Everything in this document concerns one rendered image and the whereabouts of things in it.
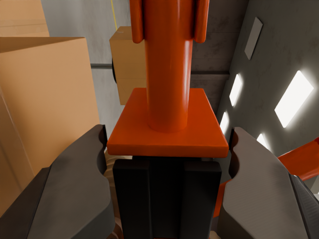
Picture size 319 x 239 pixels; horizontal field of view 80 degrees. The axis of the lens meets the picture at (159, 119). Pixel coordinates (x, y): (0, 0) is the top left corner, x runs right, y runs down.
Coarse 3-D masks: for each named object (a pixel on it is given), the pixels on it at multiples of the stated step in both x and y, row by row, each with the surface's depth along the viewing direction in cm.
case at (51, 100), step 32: (0, 64) 15; (32, 64) 18; (64, 64) 24; (0, 96) 15; (32, 96) 18; (64, 96) 24; (0, 128) 15; (32, 128) 18; (64, 128) 24; (0, 160) 15; (32, 160) 18; (0, 192) 15
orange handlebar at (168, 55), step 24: (144, 0) 8; (168, 0) 7; (192, 0) 7; (144, 24) 8; (168, 24) 7; (192, 24) 8; (168, 48) 8; (168, 72) 8; (168, 96) 9; (168, 120) 9
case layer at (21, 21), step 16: (0, 0) 60; (16, 0) 66; (32, 0) 74; (0, 16) 60; (16, 16) 66; (32, 16) 74; (0, 32) 60; (16, 32) 66; (32, 32) 74; (48, 32) 84
